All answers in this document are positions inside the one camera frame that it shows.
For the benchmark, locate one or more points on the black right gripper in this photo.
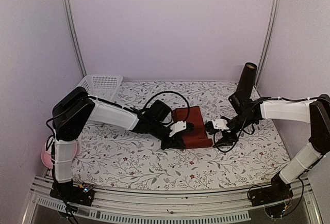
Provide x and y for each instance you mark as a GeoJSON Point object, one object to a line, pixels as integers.
{"type": "Point", "coordinates": [227, 140]}

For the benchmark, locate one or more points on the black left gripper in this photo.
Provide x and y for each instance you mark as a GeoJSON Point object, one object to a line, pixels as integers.
{"type": "Point", "coordinates": [177, 141]}

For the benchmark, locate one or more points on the dark red towel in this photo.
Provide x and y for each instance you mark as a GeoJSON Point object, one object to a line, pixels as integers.
{"type": "Point", "coordinates": [195, 137]}

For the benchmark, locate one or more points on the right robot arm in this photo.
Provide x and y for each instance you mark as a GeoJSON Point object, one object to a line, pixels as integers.
{"type": "Point", "coordinates": [313, 111]}

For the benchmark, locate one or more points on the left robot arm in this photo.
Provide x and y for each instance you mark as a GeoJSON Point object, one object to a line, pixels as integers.
{"type": "Point", "coordinates": [72, 113]}

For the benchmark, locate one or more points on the black cylinder cup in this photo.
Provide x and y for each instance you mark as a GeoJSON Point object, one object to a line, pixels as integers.
{"type": "Point", "coordinates": [246, 81]}

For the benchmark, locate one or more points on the floral tablecloth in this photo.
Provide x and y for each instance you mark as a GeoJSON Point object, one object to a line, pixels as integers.
{"type": "Point", "coordinates": [111, 156]}

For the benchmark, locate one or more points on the white plastic basket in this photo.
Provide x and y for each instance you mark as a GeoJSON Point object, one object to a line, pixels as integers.
{"type": "Point", "coordinates": [102, 85]}

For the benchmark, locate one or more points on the pink plate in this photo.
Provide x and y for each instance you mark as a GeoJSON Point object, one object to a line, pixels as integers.
{"type": "Point", "coordinates": [47, 157]}

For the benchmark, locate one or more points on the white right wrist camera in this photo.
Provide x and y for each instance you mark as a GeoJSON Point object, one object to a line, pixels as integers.
{"type": "Point", "coordinates": [216, 125]}

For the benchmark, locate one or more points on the front aluminium rail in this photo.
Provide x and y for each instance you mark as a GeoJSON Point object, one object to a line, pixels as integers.
{"type": "Point", "coordinates": [115, 205]}

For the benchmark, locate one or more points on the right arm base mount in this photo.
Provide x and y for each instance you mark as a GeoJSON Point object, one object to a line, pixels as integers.
{"type": "Point", "coordinates": [277, 191]}

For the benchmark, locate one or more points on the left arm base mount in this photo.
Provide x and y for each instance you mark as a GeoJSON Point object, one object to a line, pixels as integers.
{"type": "Point", "coordinates": [68, 193]}

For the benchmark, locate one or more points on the right aluminium frame post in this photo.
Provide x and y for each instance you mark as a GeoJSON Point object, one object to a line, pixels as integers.
{"type": "Point", "coordinates": [267, 41]}

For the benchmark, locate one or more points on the aluminium frame post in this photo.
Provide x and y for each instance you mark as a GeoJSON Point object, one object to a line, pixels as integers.
{"type": "Point", "coordinates": [267, 41]}
{"type": "Point", "coordinates": [74, 37]}

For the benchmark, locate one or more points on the left aluminium frame post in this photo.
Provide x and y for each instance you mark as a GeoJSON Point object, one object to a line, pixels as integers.
{"type": "Point", "coordinates": [74, 37]}

